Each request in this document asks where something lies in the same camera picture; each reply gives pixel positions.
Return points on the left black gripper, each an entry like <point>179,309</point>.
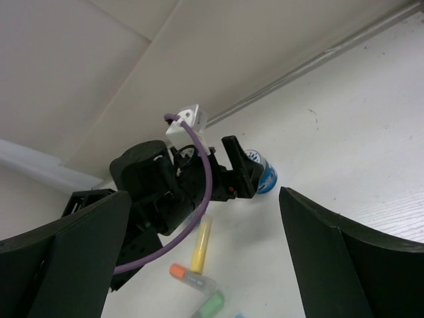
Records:
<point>166,186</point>

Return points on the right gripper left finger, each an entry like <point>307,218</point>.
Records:
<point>64,268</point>

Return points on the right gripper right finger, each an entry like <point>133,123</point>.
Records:
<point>346,269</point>

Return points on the blue-lidded small jar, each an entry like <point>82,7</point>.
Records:
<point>269,177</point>

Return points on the yellow highlighter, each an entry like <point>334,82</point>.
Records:
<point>200,250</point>

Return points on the black two-compartment organizer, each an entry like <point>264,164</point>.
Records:
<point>80,199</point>

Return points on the orange highlighter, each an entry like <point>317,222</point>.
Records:
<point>197,281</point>

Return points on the green highlighter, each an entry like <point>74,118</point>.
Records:
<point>211,307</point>

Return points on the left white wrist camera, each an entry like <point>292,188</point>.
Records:
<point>196,119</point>

